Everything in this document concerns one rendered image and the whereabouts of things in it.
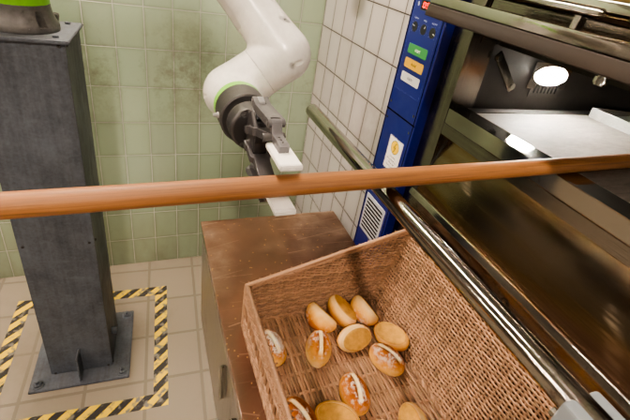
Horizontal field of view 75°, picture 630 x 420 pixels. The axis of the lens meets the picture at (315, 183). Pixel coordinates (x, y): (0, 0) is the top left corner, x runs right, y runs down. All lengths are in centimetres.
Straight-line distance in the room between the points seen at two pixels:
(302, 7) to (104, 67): 80
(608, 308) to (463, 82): 57
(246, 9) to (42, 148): 70
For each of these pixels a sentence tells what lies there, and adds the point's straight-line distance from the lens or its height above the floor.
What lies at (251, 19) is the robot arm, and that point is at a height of 134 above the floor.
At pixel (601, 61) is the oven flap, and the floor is 140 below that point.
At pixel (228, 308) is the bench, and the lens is 121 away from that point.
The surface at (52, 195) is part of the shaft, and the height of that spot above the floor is 120.
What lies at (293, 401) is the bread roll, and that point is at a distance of 98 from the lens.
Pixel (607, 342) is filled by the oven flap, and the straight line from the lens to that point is 88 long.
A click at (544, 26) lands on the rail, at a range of 74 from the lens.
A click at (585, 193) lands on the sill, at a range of 86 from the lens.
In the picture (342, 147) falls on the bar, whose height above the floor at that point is 117.
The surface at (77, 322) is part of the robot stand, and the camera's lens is 167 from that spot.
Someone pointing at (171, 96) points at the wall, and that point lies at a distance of 180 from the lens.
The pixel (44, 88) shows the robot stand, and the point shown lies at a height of 108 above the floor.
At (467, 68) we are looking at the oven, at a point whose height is 128.
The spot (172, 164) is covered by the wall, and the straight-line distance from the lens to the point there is 193.
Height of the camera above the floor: 147
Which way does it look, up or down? 30 degrees down
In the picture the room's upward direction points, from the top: 10 degrees clockwise
